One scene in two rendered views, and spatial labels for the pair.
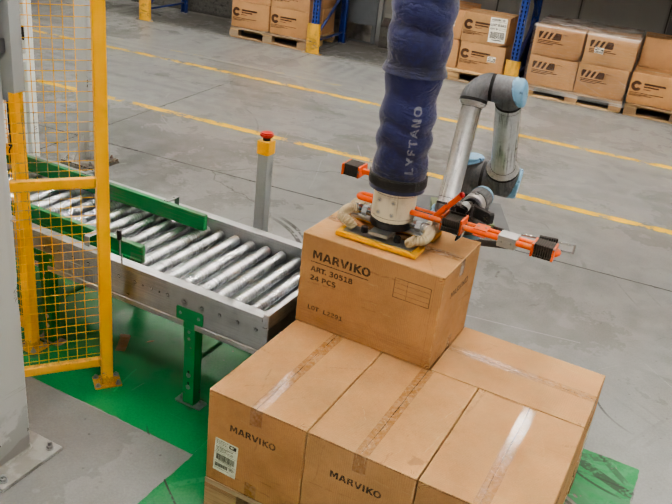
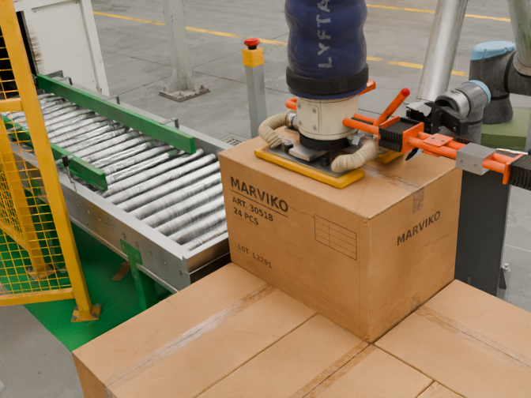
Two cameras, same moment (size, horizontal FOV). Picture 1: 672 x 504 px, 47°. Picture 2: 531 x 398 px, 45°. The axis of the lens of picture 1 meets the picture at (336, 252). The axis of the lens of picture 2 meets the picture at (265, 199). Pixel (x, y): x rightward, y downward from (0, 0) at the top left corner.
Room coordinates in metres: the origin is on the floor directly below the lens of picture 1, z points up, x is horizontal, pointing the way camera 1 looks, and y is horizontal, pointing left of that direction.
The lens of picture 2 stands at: (1.21, -0.73, 1.74)
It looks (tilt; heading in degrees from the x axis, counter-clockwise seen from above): 29 degrees down; 25
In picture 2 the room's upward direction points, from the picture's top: 5 degrees counter-clockwise
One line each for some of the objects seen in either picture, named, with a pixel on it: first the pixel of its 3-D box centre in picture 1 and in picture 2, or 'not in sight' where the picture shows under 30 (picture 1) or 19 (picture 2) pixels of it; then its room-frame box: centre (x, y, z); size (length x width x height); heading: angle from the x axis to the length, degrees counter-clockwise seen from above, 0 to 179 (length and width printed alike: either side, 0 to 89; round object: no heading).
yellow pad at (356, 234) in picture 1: (380, 236); (306, 157); (2.75, -0.16, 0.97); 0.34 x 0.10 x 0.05; 66
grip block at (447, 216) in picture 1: (453, 222); (401, 133); (2.74, -0.43, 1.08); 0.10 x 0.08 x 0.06; 156
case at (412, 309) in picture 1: (387, 281); (336, 216); (2.83, -0.22, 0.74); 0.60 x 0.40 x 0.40; 64
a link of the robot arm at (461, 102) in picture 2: (473, 204); (450, 107); (2.94, -0.52, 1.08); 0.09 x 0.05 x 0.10; 66
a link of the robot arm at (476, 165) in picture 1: (467, 171); (493, 67); (3.61, -0.59, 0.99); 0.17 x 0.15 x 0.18; 71
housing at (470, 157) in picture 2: (508, 240); (476, 158); (2.65, -0.63, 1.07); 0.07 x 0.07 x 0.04; 66
